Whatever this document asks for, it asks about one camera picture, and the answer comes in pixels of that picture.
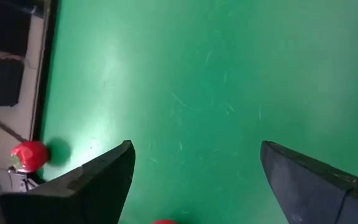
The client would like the black metal table frame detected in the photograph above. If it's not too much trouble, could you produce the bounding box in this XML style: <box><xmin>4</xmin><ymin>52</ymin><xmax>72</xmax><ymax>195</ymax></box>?
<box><xmin>28</xmin><ymin>0</ymin><xmax>60</xmax><ymax>187</ymax></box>

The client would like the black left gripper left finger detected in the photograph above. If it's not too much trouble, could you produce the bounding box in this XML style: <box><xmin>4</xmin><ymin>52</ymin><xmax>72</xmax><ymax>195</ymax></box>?
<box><xmin>0</xmin><ymin>139</ymin><xmax>136</xmax><ymax>224</ymax></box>

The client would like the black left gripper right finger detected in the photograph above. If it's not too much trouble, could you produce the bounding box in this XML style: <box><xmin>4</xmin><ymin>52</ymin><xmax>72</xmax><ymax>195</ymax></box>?
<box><xmin>260</xmin><ymin>140</ymin><xmax>358</xmax><ymax>224</ymax></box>

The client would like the green table mat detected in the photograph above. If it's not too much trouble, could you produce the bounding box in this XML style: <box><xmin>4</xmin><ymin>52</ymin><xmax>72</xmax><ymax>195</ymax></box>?
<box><xmin>37</xmin><ymin>0</ymin><xmax>358</xmax><ymax>224</ymax></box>

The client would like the thin black cable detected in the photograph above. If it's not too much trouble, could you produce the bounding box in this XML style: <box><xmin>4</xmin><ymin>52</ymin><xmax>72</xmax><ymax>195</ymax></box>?
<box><xmin>0</xmin><ymin>111</ymin><xmax>29</xmax><ymax>143</ymax></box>

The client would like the dark grey box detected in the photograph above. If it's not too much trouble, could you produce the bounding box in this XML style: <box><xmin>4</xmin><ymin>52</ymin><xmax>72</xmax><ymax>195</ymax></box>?
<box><xmin>0</xmin><ymin>0</ymin><xmax>32</xmax><ymax>47</ymax></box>

